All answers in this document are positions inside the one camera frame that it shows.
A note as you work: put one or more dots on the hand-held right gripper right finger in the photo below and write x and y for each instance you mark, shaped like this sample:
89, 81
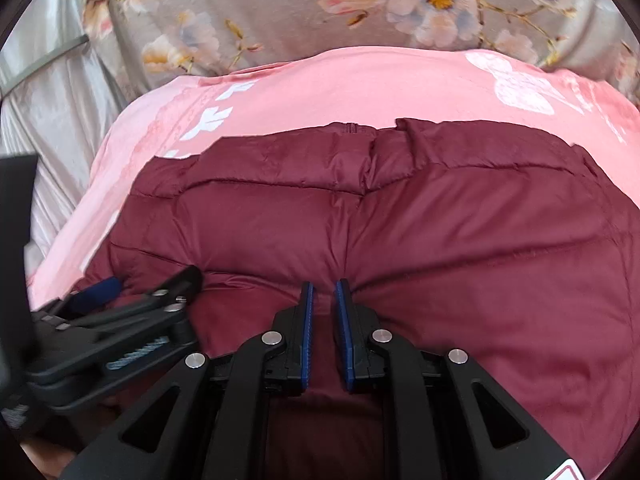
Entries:
344, 332

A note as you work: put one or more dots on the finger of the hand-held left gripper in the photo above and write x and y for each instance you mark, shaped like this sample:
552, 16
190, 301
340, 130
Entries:
170, 292
97, 292

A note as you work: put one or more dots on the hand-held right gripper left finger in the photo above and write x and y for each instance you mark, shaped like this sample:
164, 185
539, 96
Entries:
307, 332

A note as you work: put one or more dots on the maroon puffer jacket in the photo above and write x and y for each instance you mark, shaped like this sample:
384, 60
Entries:
450, 260

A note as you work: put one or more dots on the grey satin curtain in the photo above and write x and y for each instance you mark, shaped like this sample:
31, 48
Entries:
55, 125

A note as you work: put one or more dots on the pink printed blanket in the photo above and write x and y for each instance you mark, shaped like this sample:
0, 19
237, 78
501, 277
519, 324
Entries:
325, 90

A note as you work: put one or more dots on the grey floral bedsheet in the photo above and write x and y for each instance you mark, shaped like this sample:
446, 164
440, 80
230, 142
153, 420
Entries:
250, 10

